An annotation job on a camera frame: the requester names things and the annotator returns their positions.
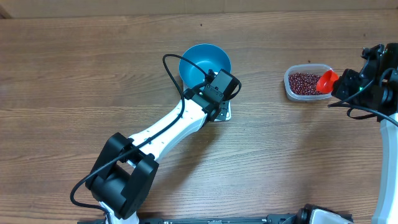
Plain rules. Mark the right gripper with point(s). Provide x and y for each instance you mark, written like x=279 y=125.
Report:
x=348 y=81

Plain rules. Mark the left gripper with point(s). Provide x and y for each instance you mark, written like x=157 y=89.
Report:
x=224 y=108

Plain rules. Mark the red scoop with blue handle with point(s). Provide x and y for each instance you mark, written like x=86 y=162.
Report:
x=326 y=81

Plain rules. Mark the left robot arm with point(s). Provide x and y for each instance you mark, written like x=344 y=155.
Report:
x=124 y=171

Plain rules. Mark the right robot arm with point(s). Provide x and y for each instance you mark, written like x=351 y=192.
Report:
x=374 y=90

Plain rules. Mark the white digital kitchen scale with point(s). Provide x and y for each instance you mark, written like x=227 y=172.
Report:
x=211 y=101

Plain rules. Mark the blue metal bowl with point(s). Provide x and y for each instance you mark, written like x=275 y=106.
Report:
x=207 y=57

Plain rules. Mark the red beans in container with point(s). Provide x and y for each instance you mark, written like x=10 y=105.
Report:
x=304 y=83

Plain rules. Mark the clear plastic container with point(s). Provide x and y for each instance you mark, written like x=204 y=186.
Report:
x=317 y=69

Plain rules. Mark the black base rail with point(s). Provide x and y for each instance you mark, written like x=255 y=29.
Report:
x=309 y=214

